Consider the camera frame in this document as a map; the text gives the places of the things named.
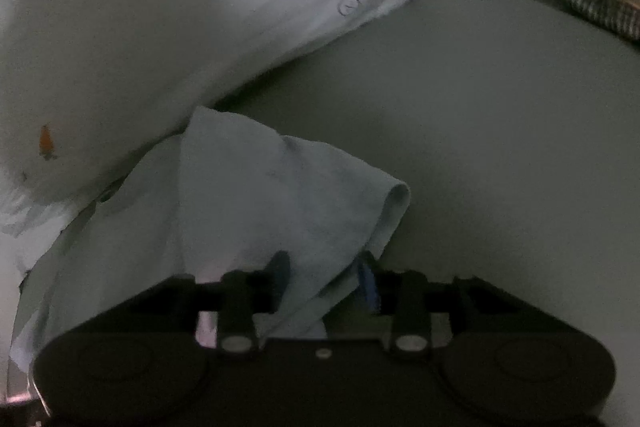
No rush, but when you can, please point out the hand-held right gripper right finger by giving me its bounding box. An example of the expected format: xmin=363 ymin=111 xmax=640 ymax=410
xmin=357 ymin=251 xmax=540 ymax=358

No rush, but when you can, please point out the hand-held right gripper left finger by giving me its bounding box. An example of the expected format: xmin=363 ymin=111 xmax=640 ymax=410
xmin=113 ymin=251 xmax=292 ymax=359

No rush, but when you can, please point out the light blue cloth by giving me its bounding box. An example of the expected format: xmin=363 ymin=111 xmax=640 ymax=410
xmin=7 ymin=106 xmax=412 ymax=388

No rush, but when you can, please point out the white carrot print shirt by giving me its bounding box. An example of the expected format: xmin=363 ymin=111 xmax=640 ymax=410
xmin=0 ymin=0 xmax=557 ymax=260

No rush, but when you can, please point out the striped cloth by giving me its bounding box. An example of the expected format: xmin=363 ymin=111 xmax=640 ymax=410
xmin=549 ymin=0 xmax=640 ymax=42

